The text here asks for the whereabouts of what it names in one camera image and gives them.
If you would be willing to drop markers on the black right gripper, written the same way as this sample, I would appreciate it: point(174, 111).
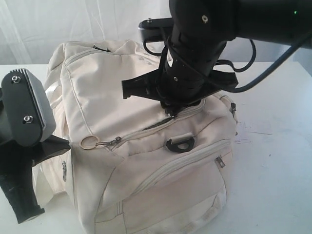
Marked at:
point(178, 86)

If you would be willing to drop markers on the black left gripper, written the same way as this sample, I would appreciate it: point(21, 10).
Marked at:
point(16, 163)

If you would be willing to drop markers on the cream white duffel bag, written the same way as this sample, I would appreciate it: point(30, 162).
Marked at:
point(132, 168)

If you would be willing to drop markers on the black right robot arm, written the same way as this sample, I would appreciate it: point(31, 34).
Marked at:
point(195, 36)

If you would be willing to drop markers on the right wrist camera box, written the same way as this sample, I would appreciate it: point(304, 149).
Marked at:
point(155, 30)

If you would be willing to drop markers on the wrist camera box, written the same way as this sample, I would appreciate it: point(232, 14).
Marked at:
point(25, 112)
point(155, 30)

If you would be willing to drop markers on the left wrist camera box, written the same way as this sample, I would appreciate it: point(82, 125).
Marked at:
point(25, 112)

